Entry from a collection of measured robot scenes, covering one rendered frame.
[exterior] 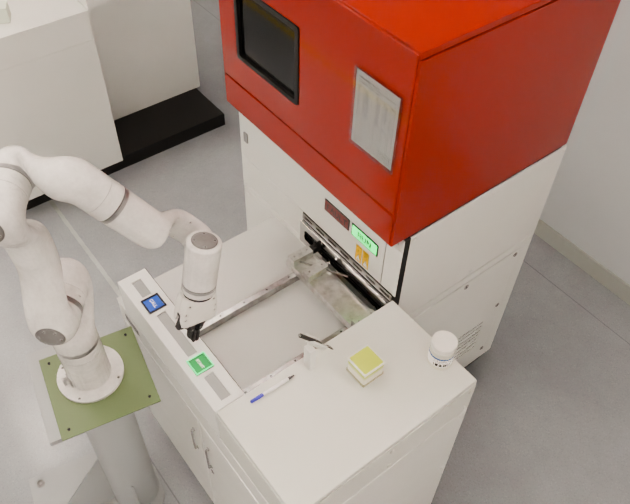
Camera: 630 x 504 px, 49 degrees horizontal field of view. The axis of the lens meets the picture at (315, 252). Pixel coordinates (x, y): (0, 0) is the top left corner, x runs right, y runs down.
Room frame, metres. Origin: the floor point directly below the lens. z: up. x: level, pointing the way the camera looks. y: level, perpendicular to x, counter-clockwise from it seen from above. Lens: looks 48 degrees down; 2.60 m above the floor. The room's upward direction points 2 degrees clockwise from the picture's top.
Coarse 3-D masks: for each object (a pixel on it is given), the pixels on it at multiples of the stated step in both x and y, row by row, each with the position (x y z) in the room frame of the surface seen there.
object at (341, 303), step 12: (288, 264) 1.49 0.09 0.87; (300, 264) 1.48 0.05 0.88; (312, 264) 1.48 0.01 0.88; (300, 276) 1.44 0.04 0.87; (324, 276) 1.43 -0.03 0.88; (312, 288) 1.39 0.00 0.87; (324, 288) 1.39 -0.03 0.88; (336, 288) 1.39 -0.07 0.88; (324, 300) 1.34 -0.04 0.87; (336, 300) 1.34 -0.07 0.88; (348, 300) 1.34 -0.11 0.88; (336, 312) 1.30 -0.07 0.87; (348, 312) 1.29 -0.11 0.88; (360, 312) 1.30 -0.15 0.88; (348, 324) 1.25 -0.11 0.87
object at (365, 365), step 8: (360, 352) 1.05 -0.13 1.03; (368, 352) 1.05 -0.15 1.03; (352, 360) 1.02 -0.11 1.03; (360, 360) 1.02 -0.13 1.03; (368, 360) 1.02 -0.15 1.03; (376, 360) 1.02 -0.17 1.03; (352, 368) 1.01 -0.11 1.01; (360, 368) 1.00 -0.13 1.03; (368, 368) 1.00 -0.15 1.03; (376, 368) 1.00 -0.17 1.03; (352, 376) 1.01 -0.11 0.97; (360, 376) 0.99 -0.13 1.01; (368, 376) 0.98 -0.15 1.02; (376, 376) 1.00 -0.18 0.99; (360, 384) 0.98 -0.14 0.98; (368, 384) 0.99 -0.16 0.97
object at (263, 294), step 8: (280, 280) 1.44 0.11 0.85; (288, 280) 1.44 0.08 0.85; (296, 280) 1.46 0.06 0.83; (264, 288) 1.40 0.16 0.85; (272, 288) 1.40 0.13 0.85; (280, 288) 1.42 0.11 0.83; (256, 296) 1.37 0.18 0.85; (264, 296) 1.38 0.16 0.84; (240, 304) 1.33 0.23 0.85; (248, 304) 1.34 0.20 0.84; (224, 312) 1.30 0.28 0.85; (232, 312) 1.30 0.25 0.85; (240, 312) 1.32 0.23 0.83; (208, 320) 1.26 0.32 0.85; (216, 320) 1.27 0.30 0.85; (224, 320) 1.28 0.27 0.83; (208, 328) 1.24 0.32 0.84; (200, 336) 1.22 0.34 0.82
